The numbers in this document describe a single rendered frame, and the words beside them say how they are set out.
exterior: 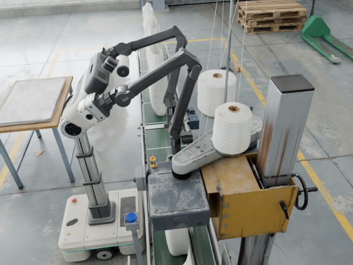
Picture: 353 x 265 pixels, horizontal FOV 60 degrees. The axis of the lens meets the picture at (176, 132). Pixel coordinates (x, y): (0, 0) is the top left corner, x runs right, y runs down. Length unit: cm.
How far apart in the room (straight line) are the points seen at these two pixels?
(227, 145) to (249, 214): 40
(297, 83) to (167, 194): 65
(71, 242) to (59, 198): 79
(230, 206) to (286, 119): 43
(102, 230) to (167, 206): 139
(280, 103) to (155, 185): 60
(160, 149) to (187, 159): 166
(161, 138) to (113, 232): 106
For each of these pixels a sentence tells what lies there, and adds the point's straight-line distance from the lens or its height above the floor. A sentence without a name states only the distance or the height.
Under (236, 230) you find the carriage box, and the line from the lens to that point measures 149.
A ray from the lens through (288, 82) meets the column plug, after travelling 117.
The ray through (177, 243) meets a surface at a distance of 206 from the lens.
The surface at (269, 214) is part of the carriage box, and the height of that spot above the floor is 117.
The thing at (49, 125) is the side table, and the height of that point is 75.
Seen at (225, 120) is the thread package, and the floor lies 168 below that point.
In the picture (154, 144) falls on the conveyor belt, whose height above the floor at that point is 38.
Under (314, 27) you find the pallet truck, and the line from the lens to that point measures 674.
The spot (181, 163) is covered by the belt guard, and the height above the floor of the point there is 142.
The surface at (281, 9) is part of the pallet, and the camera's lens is 693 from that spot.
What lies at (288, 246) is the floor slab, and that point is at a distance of 283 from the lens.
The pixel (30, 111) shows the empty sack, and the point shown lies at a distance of 312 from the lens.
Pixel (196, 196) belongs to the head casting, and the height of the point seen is 134.
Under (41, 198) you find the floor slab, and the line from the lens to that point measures 335.
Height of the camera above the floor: 230
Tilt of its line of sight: 37 degrees down
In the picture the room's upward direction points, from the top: 3 degrees counter-clockwise
